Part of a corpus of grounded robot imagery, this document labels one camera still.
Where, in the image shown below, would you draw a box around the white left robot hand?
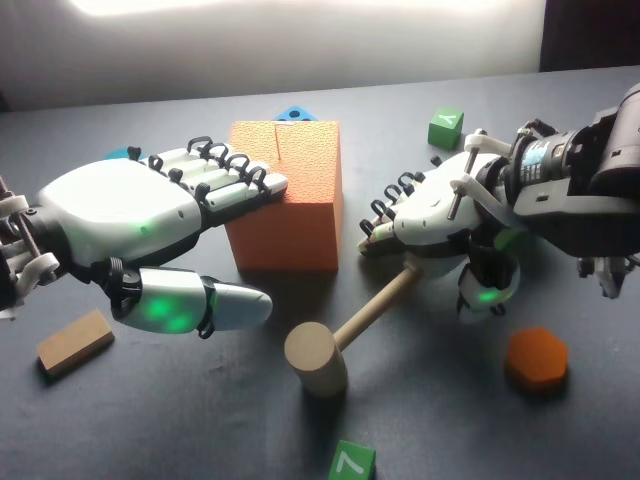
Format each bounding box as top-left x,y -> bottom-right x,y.
37,135 -> 290,337

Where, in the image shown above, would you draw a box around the tan wooden rectangular block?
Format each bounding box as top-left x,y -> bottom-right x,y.
35,308 -> 116,379

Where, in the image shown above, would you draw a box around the small green cube numbered seven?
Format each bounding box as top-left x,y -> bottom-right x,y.
328,439 -> 377,480

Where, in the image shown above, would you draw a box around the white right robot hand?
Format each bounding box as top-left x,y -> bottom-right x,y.
355,153 -> 522,321

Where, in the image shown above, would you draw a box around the orange hexagon block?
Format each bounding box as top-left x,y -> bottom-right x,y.
505,327 -> 570,394

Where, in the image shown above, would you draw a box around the wooden mallet with white grip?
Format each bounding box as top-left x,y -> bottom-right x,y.
283,249 -> 471,399

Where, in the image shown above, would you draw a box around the blue round disc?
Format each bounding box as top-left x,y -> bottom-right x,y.
103,147 -> 151,164

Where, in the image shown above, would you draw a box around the large orange foam cube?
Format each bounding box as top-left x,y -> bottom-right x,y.
223,119 -> 345,274

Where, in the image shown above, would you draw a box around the blue square block four holes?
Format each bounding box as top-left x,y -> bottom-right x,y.
273,105 -> 319,122

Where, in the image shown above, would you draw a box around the grey table cloth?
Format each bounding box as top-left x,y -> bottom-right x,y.
0,64 -> 640,480

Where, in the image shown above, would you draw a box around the small green cube lettered Y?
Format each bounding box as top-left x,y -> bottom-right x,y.
427,105 -> 465,150

